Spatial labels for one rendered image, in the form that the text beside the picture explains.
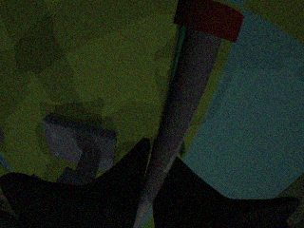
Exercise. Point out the grey tapered pin with red cap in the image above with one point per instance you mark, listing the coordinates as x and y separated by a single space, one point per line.
206 22

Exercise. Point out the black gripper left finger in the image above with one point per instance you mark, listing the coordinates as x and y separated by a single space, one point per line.
110 201

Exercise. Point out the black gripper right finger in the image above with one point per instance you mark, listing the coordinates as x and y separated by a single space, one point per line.
185 201

